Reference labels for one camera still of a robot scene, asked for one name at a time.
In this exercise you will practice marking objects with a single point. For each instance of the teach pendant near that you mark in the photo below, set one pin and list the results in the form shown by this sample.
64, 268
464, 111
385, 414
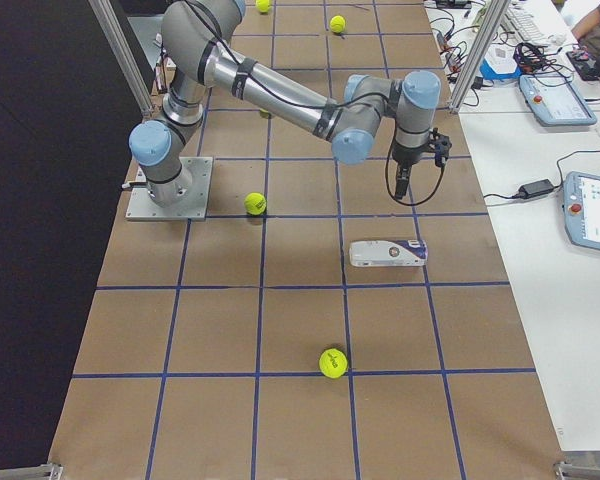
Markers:
581, 202

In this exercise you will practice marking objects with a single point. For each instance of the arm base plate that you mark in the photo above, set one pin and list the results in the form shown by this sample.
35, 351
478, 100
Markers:
184, 198

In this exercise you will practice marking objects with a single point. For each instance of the tennis ball far left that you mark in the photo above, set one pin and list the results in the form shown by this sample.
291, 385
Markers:
337, 24

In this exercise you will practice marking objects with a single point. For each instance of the tennis ball near base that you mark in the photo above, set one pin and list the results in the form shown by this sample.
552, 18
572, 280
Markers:
255, 203

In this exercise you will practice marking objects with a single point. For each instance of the teach pendant far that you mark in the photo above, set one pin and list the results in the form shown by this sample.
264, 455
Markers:
555, 101

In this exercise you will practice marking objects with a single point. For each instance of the white blue tennis ball can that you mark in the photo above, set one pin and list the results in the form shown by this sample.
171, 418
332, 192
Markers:
388, 253

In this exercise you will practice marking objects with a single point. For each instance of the aluminium frame post back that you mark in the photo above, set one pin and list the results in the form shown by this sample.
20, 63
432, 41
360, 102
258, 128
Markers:
127, 51

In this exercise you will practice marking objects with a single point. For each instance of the blue box on desk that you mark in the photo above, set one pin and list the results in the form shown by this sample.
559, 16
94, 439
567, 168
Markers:
499, 63

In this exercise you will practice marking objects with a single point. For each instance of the black power adapter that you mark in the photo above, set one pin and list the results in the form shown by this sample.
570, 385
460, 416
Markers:
535, 189

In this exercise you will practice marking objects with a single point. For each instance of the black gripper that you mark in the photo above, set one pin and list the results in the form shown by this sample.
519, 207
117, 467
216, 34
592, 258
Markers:
406, 159

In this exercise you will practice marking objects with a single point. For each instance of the tennis ball front of table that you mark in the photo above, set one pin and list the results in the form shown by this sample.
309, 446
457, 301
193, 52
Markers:
333, 363

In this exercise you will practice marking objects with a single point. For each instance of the teach pendant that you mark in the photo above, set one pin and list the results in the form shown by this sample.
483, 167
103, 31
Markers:
555, 101
581, 202

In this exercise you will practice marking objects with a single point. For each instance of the aluminium frame post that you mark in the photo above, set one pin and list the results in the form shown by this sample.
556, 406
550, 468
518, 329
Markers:
127, 51
484, 37

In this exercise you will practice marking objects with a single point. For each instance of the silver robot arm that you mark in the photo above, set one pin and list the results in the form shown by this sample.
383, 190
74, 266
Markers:
196, 36

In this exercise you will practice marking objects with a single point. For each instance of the tennis ball table centre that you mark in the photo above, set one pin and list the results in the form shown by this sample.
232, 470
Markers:
263, 6

